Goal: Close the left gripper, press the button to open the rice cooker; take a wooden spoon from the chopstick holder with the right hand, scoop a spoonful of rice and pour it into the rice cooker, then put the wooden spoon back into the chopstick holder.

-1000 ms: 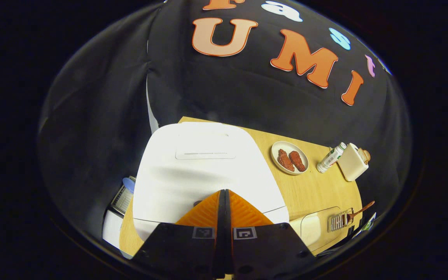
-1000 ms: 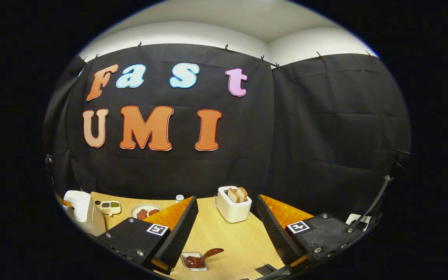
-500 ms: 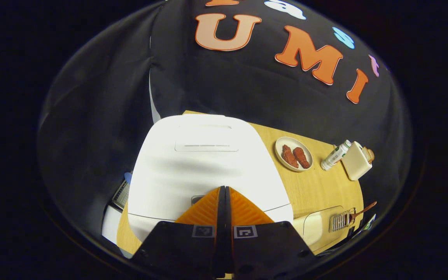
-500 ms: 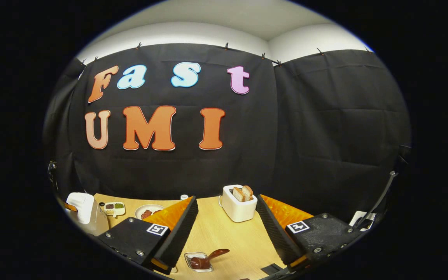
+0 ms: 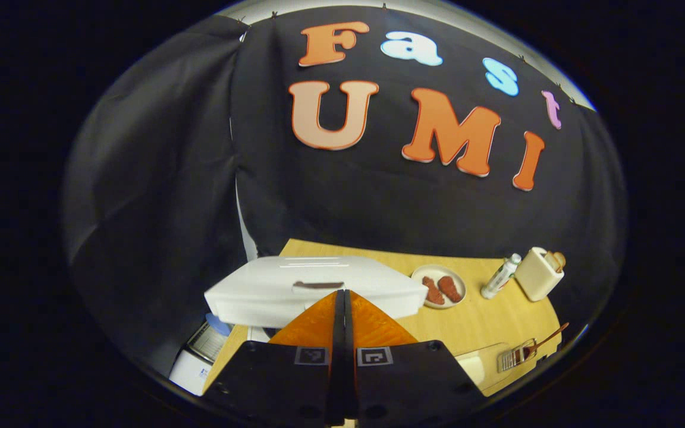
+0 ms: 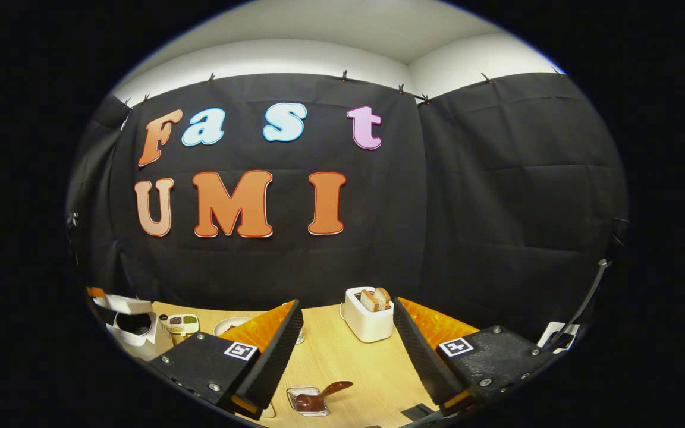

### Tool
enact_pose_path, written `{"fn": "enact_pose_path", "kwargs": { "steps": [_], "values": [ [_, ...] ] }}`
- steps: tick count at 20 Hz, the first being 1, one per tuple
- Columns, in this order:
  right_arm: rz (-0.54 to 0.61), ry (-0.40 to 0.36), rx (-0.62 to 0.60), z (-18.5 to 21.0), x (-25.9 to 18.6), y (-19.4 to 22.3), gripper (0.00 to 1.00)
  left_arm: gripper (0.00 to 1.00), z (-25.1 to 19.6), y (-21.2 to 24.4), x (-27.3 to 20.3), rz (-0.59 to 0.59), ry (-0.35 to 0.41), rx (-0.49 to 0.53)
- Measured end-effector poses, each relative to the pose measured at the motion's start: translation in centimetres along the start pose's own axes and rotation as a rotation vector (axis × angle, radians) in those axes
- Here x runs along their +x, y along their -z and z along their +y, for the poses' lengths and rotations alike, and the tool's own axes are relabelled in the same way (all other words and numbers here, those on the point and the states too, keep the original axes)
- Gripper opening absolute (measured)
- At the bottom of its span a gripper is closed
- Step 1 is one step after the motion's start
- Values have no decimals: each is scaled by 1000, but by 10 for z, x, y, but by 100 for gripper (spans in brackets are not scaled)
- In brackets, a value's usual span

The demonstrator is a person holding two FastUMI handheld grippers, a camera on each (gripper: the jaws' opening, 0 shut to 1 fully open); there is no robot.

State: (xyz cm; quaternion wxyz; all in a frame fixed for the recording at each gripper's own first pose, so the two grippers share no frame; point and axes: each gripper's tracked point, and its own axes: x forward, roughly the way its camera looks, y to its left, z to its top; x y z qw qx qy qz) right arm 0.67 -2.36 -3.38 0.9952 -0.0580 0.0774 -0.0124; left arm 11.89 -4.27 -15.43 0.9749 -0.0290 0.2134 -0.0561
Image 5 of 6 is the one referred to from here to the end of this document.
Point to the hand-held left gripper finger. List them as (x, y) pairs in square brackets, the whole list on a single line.
[(338, 333), (349, 333)]

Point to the white rice cooker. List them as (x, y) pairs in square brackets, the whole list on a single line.
[(271, 291)]

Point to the cream rice container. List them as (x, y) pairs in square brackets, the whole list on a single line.
[(476, 368)]

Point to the red meat piece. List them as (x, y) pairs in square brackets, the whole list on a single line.
[(449, 288), (433, 291)]

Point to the white round plate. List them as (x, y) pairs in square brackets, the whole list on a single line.
[(458, 297)]

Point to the blue round object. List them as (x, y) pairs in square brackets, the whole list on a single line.
[(219, 324)]

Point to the white box with grille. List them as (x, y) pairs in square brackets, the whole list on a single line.
[(191, 371)]

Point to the white drink bottle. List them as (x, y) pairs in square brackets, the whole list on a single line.
[(500, 278)]

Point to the cream toaster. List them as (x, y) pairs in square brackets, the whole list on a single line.
[(536, 276)]

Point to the brown bread slice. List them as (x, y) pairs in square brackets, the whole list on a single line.
[(561, 259), (551, 260)]

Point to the black backdrop cloth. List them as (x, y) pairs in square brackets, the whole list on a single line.
[(170, 178)]

